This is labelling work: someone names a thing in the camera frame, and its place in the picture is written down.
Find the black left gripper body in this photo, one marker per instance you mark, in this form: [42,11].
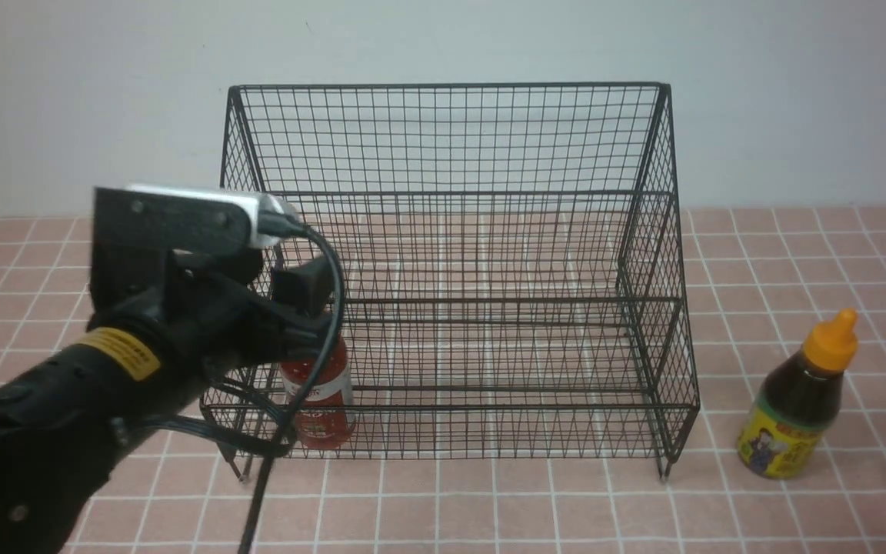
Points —
[174,270]

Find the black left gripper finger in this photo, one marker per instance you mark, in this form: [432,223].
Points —
[303,293]

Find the red chili sauce bottle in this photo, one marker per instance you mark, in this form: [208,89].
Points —
[323,421]

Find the dark soy sauce bottle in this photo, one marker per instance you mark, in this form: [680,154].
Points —
[799,401]

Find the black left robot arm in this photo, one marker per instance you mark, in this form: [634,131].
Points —
[66,423]

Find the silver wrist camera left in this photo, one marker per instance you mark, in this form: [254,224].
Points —
[254,204]

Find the black wire mesh shelf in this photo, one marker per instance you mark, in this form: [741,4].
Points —
[512,256]

